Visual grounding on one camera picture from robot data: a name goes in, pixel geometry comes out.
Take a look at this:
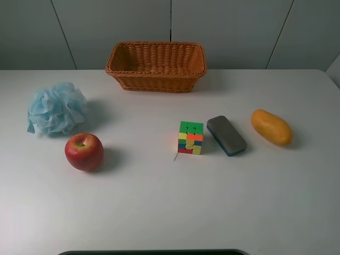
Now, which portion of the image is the grey and blue eraser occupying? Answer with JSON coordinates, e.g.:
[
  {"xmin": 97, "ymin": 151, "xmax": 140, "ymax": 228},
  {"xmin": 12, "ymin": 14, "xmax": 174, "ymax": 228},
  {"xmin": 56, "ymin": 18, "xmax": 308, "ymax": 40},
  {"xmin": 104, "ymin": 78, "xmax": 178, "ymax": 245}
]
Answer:
[{"xmin": 207, "ymin": 115, "xmax": 247, "ymax": 157}]

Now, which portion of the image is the multicoloured puzzle cube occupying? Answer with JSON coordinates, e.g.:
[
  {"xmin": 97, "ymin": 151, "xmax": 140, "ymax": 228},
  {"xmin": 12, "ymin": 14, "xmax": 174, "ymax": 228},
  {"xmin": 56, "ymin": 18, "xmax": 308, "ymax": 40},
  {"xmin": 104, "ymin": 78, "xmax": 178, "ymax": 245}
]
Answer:
[{"xmin": 177, "ymin": 121, "xmax": 203, "ymax": 155}]

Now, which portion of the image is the brown wicker basket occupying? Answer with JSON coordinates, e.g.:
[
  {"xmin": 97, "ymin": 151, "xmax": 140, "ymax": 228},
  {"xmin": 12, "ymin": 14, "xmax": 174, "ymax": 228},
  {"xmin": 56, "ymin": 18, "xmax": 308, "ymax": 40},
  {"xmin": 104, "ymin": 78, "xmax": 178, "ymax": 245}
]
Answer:
[{"xmin": 105, "ymin": 41, "xmax": 207, "ymax": 94}]

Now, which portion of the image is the red apple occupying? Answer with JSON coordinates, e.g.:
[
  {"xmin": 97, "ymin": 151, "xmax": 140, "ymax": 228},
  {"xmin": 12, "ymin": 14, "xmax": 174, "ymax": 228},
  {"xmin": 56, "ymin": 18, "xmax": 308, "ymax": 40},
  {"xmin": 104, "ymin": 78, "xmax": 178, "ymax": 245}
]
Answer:
[{"xmin": 64, "ymin": 133, "xmax": 104, "ymax": 172}]

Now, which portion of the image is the orange mango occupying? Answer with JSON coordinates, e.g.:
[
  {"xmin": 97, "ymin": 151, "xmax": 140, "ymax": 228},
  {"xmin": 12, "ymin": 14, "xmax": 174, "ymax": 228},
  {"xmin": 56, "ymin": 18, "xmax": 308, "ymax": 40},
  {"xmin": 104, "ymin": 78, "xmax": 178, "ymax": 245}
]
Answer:
[{"xmin": 251, "ymin": 109, "xmax": 293, "ymax": 146}]

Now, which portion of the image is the light blue bath loofah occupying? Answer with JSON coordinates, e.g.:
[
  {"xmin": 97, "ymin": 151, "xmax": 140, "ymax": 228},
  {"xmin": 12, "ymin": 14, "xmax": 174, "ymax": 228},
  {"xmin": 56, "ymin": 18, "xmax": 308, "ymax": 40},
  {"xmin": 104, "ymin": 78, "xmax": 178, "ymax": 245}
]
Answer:
[{"xmin": 27, "ymin": 82, "xmax": 87, "ymax": 135}]

